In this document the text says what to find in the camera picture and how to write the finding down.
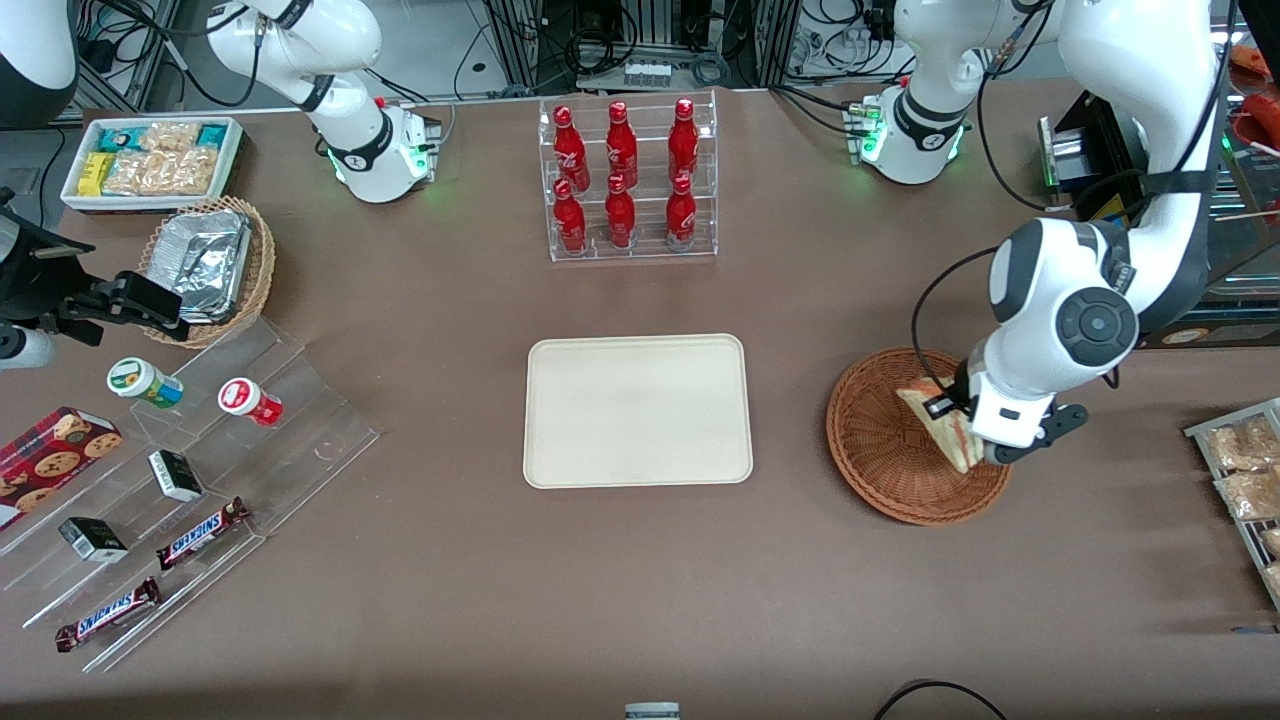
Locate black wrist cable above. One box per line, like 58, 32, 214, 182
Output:
910, 244, 1003, 403

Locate yellow snack packet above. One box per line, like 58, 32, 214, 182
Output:
78, 152, 119, 198

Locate round brown wicker basket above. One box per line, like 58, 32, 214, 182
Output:
826, 346, 1015, 527

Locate white rectangular snack bin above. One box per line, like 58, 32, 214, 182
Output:
60, 115, 246, 215

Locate Snickers chocolate bar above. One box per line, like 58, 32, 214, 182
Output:
54, 577, 163, 654
155, 497, 251, 573

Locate red chocolate cookie box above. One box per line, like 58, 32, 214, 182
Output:
0, 406, 125, 532

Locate triangular sandwich wedge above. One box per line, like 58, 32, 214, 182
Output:
896, 377, 987, 476

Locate aluminium foil tray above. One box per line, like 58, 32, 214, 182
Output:
152, 208, 253, 324

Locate green lidded snack cup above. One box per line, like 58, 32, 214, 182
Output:
107, 357, 186, 411

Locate clear bag beige crackers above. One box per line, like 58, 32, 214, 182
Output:
102, 148, 218, 197
140, 120, 203, 154

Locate black looped table cable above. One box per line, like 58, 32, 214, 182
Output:
872, 680, 1011, 720

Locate beige rectangular tray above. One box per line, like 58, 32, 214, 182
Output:
523, 333, 754, 490

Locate clear acrylic stepped stand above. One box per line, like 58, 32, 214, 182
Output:
0, 315, 383, 674

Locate red lidded snack cup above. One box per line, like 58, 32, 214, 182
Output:
218, 377, 285, 429

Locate red cola bottle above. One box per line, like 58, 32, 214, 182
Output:
553, 105, 592, 193
665, 173, 699, 252
553, 178, 590, 255
605, 100, 640, 189
604, 174, 638, 250
668, 97, 701, 184

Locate clear acrylic bottle rack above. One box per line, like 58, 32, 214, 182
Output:
538, 88, 719, 263

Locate black food display cabinet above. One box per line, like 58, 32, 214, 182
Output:
1038, 40, 1280, 351

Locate grey wire rack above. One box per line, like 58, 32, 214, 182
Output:
1184, 398, 1280, 613

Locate small black carton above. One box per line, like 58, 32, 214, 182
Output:
58, 516, 131, 565
148, 449, 205, 504

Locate light wicker basket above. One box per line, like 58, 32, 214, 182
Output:
138, 195, 278, 350

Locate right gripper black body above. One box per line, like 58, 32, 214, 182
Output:
0, 195, 96, 327

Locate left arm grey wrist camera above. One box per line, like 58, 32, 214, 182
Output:
984, 403, 1090, 468

